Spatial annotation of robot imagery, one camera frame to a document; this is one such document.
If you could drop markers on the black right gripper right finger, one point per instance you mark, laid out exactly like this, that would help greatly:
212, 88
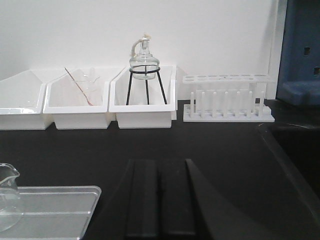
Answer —
193, 208

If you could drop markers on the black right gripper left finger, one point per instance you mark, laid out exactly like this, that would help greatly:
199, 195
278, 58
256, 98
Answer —
132, 211

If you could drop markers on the clear glass beaker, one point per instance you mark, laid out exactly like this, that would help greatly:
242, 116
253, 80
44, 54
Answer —
11, 204

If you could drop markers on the silver metal tray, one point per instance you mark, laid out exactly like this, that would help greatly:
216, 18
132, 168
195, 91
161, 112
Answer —
54, 212

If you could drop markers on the white storage bin right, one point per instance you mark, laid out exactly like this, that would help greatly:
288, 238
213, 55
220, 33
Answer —
138, 114

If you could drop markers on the white storage bin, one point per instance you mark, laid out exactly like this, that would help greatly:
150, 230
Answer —
22, 98
138, 114
69, 108

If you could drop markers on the white test tube rack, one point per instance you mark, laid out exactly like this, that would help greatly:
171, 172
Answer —
227, 98

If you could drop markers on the thin reddish rod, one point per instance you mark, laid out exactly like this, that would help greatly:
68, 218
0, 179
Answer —
78, 86

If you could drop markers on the white storage bin middle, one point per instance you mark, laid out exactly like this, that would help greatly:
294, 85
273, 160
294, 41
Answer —
69, 108

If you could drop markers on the glassware in middle bin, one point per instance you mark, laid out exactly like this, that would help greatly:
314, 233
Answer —
89, 82

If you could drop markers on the glass alcohol lamp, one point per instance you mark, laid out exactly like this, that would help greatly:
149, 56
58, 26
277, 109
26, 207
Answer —
141, 59

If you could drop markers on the white storage bin left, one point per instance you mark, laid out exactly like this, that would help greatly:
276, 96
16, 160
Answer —
22, 98

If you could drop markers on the blue equipment housing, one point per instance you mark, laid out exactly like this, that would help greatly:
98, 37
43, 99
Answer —
299, 72

